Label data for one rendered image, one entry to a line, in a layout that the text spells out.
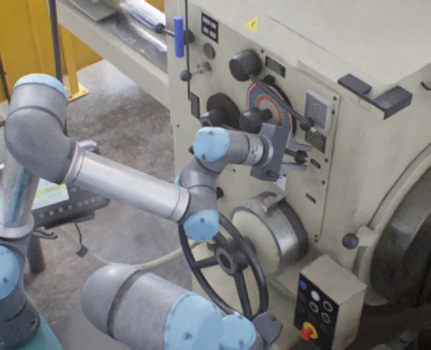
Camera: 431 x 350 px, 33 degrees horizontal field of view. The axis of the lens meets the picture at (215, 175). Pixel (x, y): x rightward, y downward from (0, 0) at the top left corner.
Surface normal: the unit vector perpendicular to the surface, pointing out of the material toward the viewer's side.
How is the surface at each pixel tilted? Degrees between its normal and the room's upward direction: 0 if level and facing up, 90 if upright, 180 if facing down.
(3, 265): 7
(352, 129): 90
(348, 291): 0
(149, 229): 0
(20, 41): 90
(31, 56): 90
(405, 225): 58
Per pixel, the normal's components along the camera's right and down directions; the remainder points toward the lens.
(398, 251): -0.72, 0.14
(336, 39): 0.00, -0.73
